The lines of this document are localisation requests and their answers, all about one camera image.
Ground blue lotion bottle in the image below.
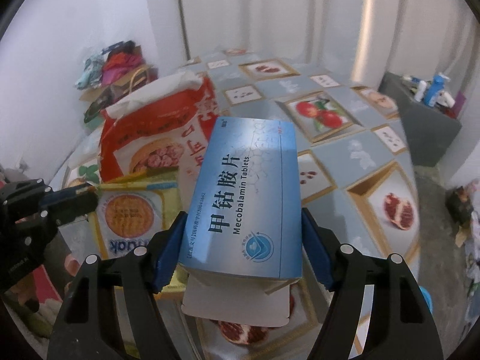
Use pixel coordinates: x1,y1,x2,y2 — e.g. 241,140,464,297
423,73,450,107

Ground blue Mecobalamin tablet box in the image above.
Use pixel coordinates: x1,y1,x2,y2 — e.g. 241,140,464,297
179,117,303,328

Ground red printed snack bag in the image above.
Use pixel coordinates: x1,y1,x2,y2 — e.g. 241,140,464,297
99,70,220,208

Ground dark brown box on floor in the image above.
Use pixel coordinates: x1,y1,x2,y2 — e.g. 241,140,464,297
445,187,473,226

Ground fruit pattern tablecloth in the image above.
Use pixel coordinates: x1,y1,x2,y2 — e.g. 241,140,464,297
63,49,420,359

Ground blue plastic trash basket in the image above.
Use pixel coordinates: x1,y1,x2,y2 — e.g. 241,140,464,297
419,286,434,314

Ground pile of bags and boxes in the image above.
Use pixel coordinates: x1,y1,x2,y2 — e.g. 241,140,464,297
74,40,158,129

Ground purple box on cabinet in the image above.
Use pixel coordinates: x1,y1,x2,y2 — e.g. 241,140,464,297
451,90,466,119

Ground dark grey cabinet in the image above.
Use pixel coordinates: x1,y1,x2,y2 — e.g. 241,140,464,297
378,72,462,167

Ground yellow cracker packet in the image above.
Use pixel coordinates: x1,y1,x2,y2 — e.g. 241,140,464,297
89,168,182,259

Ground person's left hand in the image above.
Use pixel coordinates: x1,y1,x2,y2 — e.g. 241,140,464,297
6,253,80,313

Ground small white bottle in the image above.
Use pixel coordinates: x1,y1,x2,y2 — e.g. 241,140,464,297
414,80,428,102

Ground white curtain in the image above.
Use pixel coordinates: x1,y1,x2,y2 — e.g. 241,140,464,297
146,0,479,91

